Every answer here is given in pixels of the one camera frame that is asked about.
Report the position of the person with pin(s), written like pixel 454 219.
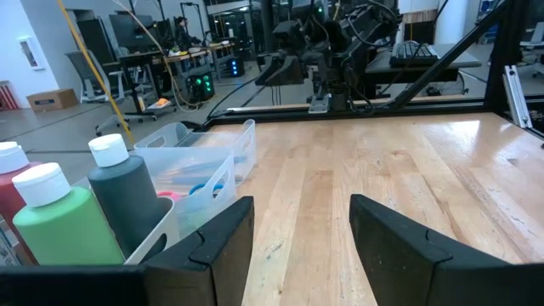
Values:
pixel 183 34

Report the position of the red white striped object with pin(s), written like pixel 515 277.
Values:
pixel 7 97

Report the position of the silver aluminium bracket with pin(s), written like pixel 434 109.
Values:
pixel 516 98

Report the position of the black paint bottle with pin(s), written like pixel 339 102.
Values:
pixel 123 200

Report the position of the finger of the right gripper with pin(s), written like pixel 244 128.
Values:
pixel 267 70
pixel 284 74

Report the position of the blue scissors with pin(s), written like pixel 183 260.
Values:
pixel 204 184

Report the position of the black computer green light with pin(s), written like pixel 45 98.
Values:
pixel 202 87

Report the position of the green paint bottle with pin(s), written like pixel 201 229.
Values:
pixel 64 229

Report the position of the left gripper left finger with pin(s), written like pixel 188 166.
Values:
pixel 212 263

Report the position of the thin blue paintbrush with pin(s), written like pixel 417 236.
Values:
pixel 200 178

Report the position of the cardboard box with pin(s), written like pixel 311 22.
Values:
pixel 51 101

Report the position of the grey office chair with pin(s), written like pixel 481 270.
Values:
pixel 85 68

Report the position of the grey desk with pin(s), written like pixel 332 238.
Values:
pixel 459 63

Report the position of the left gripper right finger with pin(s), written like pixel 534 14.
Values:
pixel 404 263

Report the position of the black computer blue light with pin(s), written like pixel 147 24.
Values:
pixel 236 67

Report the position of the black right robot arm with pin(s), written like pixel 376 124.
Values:
pixel 361 38

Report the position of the clear plastic bin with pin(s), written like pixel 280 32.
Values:
pixel 248 144
pixel 191 217

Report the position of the orange object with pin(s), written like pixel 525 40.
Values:
pixel 161 102

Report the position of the black monitor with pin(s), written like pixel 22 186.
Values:
pixel 129 30

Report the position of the black keyboard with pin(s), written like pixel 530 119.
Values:
pixel 414 53

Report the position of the pink scissors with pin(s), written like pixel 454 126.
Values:
pixel 170 195

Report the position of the red paint bottle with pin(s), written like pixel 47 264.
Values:
pixel 10 200

